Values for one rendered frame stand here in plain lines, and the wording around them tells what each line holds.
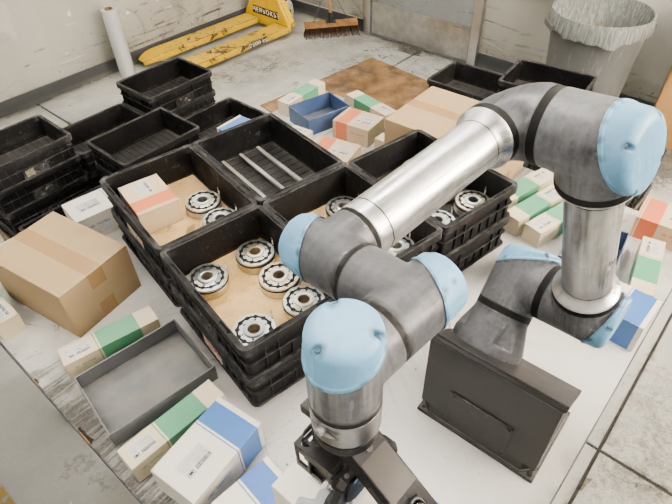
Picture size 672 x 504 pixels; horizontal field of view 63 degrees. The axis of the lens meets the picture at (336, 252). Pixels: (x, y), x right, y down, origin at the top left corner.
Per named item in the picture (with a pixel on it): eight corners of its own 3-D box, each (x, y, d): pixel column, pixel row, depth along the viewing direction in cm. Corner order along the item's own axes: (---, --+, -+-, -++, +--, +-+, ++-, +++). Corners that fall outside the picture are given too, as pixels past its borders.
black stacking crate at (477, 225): (511, 217, 159) (519, 185, 152) (440, 263, 146) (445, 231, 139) (415, 159, 182) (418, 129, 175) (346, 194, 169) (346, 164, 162)
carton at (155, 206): (124, 208, 164) (117, 188, 159) (162, 193, 169) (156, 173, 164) (144, 236, 154) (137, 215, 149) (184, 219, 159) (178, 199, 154)
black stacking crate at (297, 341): (353, 319, 133) (353, 287, 125) (250, 386, 120) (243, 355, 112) (264, 236, 156) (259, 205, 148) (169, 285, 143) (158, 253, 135)
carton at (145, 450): (213, 393, 131) (208, 378, 127) (229, 408, 128) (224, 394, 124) (124, 464, 119) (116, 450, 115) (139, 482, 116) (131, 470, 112)
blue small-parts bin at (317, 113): (329, 106, 233) (329, 91, 228) (350, 121, 224) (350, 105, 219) (289, 121, 225) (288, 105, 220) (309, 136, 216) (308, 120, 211)
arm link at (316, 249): (505, 57, 84) (261, 218, 62) (573, 71, 78) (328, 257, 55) (500, 124, 92) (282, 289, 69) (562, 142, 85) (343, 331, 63)
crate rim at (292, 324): (354, 292, 126) (354, 285, 125) (243, 361, 113) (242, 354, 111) (260, 210, 149) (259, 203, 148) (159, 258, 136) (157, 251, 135)
